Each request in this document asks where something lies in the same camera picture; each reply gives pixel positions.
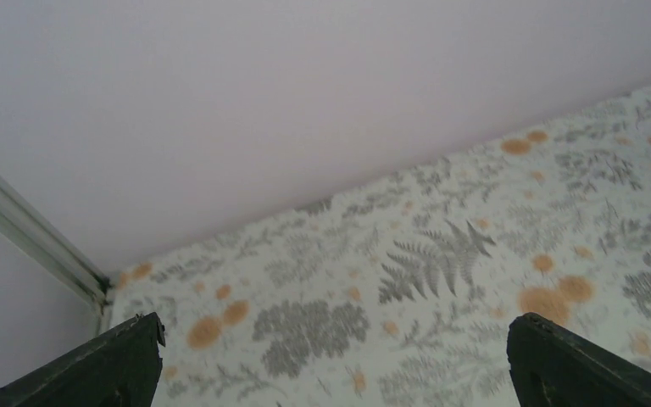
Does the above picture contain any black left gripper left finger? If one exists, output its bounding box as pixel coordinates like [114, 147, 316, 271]
[0, 312, 165, 406]

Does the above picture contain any aluminium frame post left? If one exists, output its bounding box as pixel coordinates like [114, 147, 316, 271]
[0, 176, 111, 333]

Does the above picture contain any floral patterned table mat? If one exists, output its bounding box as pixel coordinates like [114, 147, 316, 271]
[109, 86, 651, 406]

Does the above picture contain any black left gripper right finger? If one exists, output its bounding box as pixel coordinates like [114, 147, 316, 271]
[507, 313, 651, 406]

